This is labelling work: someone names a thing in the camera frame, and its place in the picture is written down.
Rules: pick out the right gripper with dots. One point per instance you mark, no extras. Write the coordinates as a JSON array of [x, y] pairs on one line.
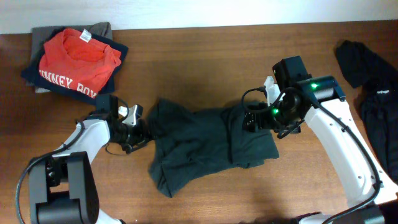
[[263, 123]]

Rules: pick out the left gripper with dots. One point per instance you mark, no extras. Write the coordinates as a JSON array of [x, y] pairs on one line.
[[143, 136]]

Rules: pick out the dark green t-shirt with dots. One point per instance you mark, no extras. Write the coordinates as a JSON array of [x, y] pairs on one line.
[[193, 144]]

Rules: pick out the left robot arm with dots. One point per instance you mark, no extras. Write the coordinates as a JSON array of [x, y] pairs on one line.
[[62, 187]]

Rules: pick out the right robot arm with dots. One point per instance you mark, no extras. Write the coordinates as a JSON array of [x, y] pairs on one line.
[[370, 193]]

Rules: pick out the black clothes pile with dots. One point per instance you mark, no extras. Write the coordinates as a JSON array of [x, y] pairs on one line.
[[363, 68]]

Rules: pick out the folded orange t-shirt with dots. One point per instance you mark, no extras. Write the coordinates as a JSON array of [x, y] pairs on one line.
[[76, 61]]

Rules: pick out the folded grey t-shirt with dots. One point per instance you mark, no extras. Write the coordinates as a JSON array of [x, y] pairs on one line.
[[42, 35]]

